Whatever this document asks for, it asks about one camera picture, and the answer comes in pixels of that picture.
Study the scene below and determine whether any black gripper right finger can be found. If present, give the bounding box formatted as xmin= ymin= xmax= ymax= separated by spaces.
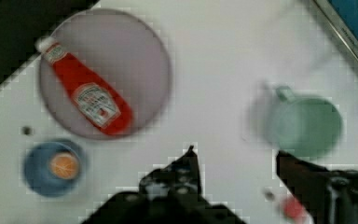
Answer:
xmin=276 ymin=151 xmax=358 ymax=224

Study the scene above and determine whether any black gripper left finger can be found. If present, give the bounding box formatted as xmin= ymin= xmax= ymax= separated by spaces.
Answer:
xmin=139 ymin=145 xmax=202 ymax=200

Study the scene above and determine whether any red strawberry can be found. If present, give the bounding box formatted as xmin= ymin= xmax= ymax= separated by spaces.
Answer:
xmin=282 ymin=197 xmax=306 ymax=220

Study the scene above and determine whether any green mug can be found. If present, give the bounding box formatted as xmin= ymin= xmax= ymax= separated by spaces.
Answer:
xmin=265 ymin=86 xmax=343 ymax=160

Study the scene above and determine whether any red ketchup bottle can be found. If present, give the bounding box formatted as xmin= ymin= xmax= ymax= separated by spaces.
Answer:
xmin=35 ymin=36 xmax=132 ymax=135

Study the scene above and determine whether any orange slice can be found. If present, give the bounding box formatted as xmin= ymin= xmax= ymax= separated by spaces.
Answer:
xmin=48 ymin=152 xmax=80 ymax=179

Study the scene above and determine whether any grey round plate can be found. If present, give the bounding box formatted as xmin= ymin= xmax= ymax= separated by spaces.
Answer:
xmin=35 ymin=8 xmax=172 ymax=136

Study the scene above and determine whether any blue small bowl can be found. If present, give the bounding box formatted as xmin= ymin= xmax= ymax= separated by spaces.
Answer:
xmin=23 ymin=139 xmax=87 ymax=198

